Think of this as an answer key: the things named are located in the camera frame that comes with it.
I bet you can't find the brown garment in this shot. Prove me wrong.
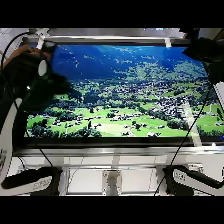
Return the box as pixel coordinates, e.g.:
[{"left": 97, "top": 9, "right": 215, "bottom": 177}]
[{"left": 2, "top": 44, "right": 48, "bottom": 68}]

